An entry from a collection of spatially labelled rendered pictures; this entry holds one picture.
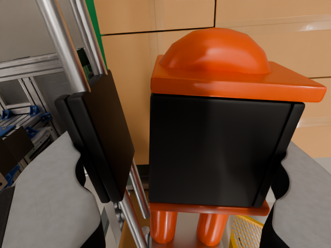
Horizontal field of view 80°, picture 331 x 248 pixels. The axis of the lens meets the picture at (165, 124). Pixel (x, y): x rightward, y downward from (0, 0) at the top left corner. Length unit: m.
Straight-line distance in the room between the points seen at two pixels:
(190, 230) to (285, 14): 0.77
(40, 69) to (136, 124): 0.66
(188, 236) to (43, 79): 1.24
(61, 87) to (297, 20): 1.15
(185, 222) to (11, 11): 1.51
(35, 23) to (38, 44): 0.11
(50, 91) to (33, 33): 0.38
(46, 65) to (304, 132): 1.32
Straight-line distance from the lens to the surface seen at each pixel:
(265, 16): 0.83
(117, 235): 1.41
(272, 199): 2.23
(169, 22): 0.76
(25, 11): 1.54
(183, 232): 0.20
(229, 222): 1.30
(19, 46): 1.61
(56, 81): 1.31
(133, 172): 0.16
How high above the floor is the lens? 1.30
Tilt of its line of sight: 60 degrees down
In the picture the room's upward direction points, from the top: 178 degrees counter-clockwise
